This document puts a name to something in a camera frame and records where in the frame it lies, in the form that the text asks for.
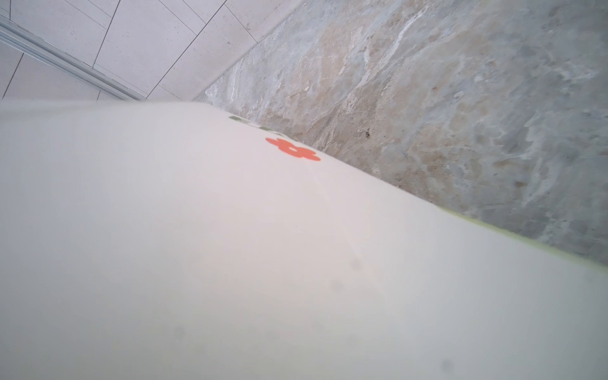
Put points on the white paper bag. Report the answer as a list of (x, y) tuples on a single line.
[(144, 240)]

